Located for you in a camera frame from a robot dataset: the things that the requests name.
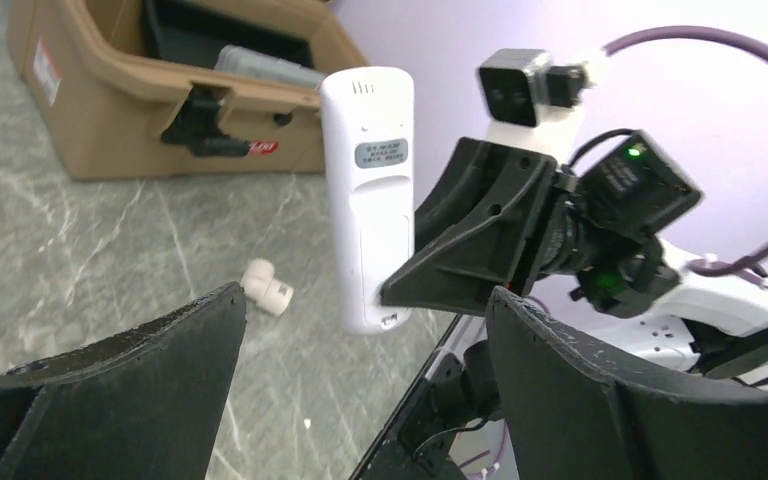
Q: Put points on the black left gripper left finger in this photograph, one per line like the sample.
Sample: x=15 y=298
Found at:
x=145 y=403

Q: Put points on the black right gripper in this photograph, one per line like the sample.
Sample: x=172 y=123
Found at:
x=468 y=248

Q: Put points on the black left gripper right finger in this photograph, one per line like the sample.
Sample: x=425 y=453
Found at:
x=579 y=408

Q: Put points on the white remote control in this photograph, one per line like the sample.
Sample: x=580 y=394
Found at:
x=367 y=119

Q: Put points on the white pipe elbow fitting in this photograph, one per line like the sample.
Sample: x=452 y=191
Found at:
x=264 y=289

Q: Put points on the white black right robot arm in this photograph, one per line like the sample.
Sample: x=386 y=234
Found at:
x=676 y=309

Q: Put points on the grey plastic case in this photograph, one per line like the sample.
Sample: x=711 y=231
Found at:
x=248 y=63

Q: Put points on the tan plastic toolbox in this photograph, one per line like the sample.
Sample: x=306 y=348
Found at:
x=130 y=89

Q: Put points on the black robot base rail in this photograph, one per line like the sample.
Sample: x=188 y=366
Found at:
x=454 y=392

